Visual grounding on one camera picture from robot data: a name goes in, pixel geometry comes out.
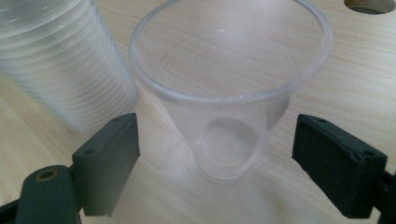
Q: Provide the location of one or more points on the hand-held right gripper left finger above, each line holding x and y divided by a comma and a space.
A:
109, 158

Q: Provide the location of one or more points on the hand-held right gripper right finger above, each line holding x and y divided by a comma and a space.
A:
339, 165

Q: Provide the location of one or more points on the stack of clear cups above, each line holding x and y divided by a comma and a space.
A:
62, 62

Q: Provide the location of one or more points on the clear plastic drinking cup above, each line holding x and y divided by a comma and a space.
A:
227, 93

